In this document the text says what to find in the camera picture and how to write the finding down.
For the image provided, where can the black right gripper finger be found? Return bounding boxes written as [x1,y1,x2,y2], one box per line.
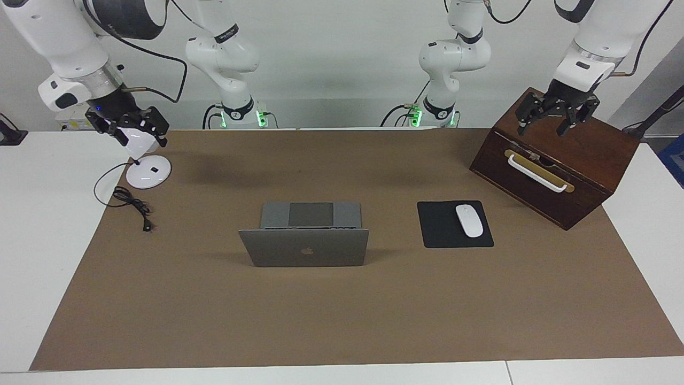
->
[133,107,170,149]
[85,113,130,147]

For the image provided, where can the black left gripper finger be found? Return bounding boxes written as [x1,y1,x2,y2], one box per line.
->
[556,99,600,137]
[516,92,548,137]

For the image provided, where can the grey laptop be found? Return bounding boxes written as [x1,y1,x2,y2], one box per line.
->
[238,202,370,268]

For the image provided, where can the white power strip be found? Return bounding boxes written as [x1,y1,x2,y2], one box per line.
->
[56,110,97,132]

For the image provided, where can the dark wooden box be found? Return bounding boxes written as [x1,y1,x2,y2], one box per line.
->
[469,87,641,231]

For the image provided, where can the white desk lamp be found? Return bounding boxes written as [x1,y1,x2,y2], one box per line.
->
[110,126,172,189]

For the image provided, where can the black stand pole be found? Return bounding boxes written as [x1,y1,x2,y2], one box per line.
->
[623,86,684,141]

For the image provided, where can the black table clamp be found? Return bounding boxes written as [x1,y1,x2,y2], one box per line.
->
[0,113,28,146]

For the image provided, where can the blue crate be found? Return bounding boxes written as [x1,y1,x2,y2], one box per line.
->
[657,134,684,189]

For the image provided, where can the white computer mouse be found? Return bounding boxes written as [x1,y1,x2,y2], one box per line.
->
[455,204,484,238]

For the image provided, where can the black mouse pad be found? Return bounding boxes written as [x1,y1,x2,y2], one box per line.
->
[417,201,495,249]

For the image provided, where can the brown table mat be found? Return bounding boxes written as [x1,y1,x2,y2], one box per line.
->
[29,128,684,371]

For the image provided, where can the black arm base cable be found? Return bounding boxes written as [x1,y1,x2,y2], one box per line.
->
[202,104,225,130]
[380,80,431,128]

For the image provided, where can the brass handle plate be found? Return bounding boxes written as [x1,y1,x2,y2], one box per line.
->
[504,149,576,194]

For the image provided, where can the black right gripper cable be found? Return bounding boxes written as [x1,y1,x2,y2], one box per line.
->
[80,0,189,103]

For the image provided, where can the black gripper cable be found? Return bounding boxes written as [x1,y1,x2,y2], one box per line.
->
[80,0,189,103]
[609,0,675,76]

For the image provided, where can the white box handle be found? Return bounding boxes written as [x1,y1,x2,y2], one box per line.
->
[507,154,568,193]

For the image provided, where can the black lamp power cable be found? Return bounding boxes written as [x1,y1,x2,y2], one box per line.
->
[94,162,156,233]

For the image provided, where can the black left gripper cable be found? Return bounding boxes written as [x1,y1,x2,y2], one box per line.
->
[609,0,675,76]

